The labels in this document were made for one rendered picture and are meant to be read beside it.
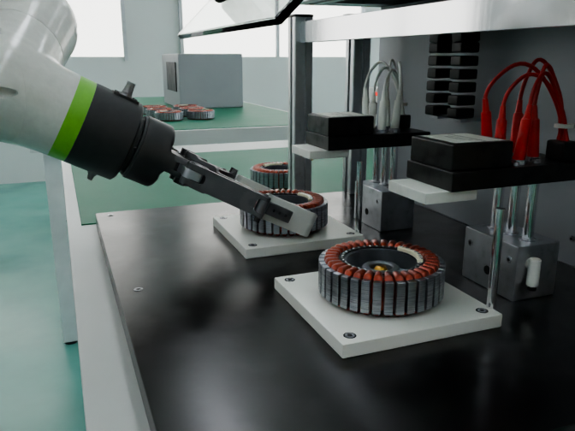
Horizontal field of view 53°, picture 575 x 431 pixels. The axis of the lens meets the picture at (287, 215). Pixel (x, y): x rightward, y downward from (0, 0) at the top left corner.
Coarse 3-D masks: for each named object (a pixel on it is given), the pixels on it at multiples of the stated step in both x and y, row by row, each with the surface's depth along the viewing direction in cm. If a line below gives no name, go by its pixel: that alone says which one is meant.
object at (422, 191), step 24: (432, 144) 51; (456, 144) 48; (480, 144) 49; (504, 144) 50; (408, 168) 54; (432, 168) 51; (456, 168) 49; (480, 168) 50; (504, 168) 50; (528, 168) 51; (552, 168) 52; (408, 192) 51; (432, 192) 49; (456, 192) 50; (528, 192) 54; (528, 216) 54
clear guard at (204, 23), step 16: (240, 0) 38; (256, 0) 34; (272, 0) 31; (288, 0) 28; (208, 16) 43; (224, 16) 38; (240, 16) 34; (256, 16) 31; (272, 16) 28; (288, 16) 28; (192, 32) 44; (208, 32) 40
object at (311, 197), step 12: (264, 192) 77; (276, 192) 77; (288, 192) 77; (300, 192) 76; (312, 192) 76; (300, 204) 70; (312, 204) 71; (324, 204) 72; (240, 216) 73; (252, 216) 70; (324, 216) 72; (252, 228) 70; (264, 228) 70; (276, 228) 69; (312, 228) 70
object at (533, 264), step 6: (528, 258) 53; (534, 258) 53; (528, 264) 53; (534, 264) 53; (540, 264) 53; (528, 270) 53; (534, 270) 53; (540, 270) 53; (528, 276) 53; (534, 276) 53; (528, 282) 53; (534, 282) 53; (528, 288) 54; (534, 288) 53
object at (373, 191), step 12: (372, 192) 77; (384, 192) 75; (372, 204) 77; (384, 204) 75; (396, 204) 76; (408, 204) 76; (372, 216) 77; (384, 216) 75; (396, 216) 76; (408, 216) 77; (384, 228) 76; (396, 228) 77
